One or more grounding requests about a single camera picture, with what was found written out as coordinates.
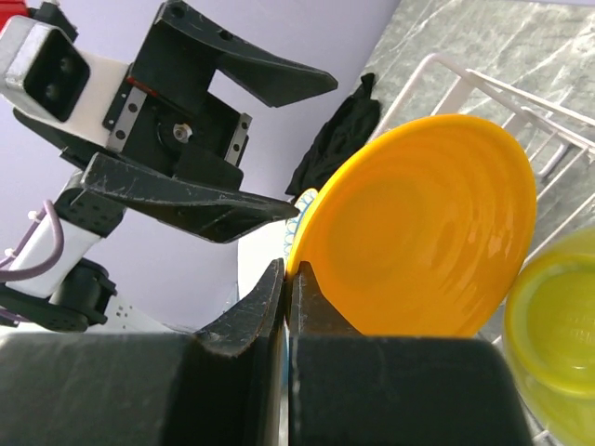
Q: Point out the large orange bowl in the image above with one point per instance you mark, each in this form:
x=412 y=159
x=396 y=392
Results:
x=423 y=230

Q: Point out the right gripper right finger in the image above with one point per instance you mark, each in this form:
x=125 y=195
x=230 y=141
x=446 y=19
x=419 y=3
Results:
x=346 y=388

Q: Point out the black cloth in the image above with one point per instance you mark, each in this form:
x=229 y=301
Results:
x=339 y=138

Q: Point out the white wire dish rack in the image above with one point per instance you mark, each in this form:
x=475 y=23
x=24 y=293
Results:
x=558 y=141

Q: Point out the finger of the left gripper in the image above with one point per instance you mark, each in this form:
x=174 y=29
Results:
x=213 y=214
x=183 y=49

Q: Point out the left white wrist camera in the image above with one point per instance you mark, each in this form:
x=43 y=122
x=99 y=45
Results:
x=57 y=90

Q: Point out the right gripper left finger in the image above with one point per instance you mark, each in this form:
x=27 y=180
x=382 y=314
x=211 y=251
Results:
x=219 y=386

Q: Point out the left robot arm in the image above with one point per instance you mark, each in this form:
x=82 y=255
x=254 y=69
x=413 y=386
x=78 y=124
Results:
x=47 y=279

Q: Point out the patterned white blue bowl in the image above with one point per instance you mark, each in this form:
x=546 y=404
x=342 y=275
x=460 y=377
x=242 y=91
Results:
x=302 y=204

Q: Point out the lime green bowl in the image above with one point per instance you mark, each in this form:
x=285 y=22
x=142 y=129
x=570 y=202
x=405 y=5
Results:
x=548 y=337

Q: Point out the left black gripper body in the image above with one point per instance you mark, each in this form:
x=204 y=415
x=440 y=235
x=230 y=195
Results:
x=177 y=129

